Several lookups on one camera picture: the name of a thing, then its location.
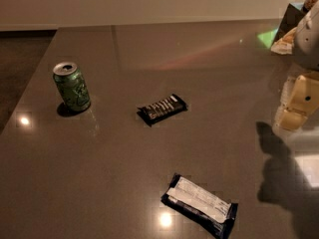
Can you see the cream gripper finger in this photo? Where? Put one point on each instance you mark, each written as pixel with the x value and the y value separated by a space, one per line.
pixel 303 102
pixel 287 90

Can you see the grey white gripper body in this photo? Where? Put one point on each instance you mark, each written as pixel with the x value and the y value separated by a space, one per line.
pixel 309 42

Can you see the black chocolate rxbar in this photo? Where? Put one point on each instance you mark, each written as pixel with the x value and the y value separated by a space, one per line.
pixel 162 110

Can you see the blue blueberry rxbar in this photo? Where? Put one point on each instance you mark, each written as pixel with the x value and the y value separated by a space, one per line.
pixel 206 209

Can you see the white snack bag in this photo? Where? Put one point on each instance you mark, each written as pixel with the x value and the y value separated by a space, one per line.
pixel 284 45

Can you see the dark snack box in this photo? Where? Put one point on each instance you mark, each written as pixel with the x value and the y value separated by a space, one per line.
pixel 292 16

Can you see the green soda can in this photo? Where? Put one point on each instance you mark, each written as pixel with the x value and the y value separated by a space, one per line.
pixel 72 87

